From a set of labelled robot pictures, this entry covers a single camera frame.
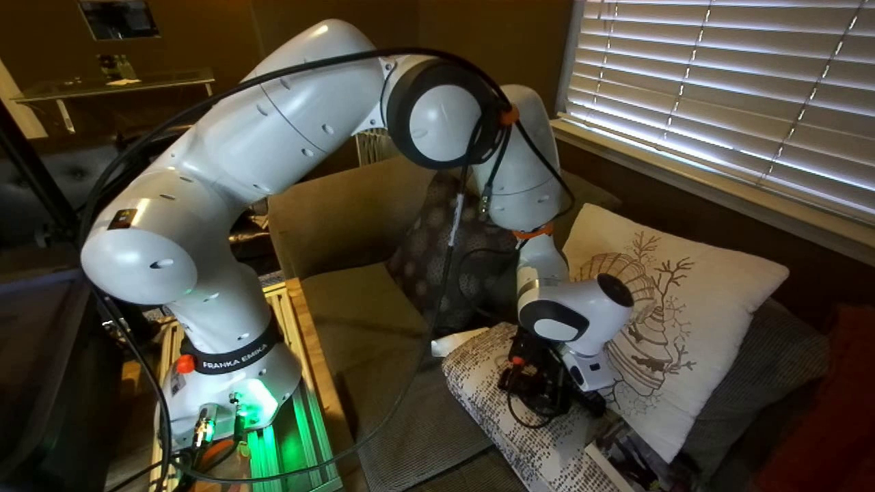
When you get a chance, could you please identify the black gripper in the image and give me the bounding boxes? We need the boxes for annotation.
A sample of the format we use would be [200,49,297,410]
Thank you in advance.
[503,325,586,418]

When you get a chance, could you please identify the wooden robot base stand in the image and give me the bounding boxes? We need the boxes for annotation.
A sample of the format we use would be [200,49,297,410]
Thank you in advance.
[147,277,345,492]

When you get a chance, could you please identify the white pillow with black dots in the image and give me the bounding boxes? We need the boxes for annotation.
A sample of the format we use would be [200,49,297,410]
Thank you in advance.
[441,324,639,492]

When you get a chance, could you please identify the black remote with grey buttons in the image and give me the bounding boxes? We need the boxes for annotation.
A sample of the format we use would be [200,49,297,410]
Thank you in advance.
[579,388,613,421]

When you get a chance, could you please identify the dark grey floral pillow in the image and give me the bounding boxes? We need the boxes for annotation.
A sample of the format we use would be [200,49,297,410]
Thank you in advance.
[386,168,522,337]

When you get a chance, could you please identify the white pillow with tree print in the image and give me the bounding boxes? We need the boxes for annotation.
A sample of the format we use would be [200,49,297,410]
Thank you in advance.
[560,199,794,466]

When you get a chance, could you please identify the olive grey sofa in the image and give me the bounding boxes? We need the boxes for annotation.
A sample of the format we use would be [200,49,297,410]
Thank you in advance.
[267,149,875,492]

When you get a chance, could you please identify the grey seat blanket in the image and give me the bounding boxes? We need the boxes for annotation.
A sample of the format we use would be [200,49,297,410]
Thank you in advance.
[679,299,833,482]

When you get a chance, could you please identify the window sill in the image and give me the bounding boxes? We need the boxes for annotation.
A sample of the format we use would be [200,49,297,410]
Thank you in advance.
[549,115,875,268]

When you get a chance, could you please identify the olive sofa back cushion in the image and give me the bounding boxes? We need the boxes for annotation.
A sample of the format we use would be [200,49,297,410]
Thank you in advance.
[267,154,441,279]

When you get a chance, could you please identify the white window blinds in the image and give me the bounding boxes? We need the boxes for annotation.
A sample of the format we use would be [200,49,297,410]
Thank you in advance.
[554,0,875,231]

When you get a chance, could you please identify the black tripod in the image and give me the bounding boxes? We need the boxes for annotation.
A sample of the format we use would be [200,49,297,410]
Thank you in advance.
[0,99,88,254]

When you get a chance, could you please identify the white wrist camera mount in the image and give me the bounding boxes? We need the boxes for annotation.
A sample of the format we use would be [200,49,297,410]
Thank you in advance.
[557,350,615,397]

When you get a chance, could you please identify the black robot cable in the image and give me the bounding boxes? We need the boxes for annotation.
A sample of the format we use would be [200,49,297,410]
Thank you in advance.
[77,45,578,488]

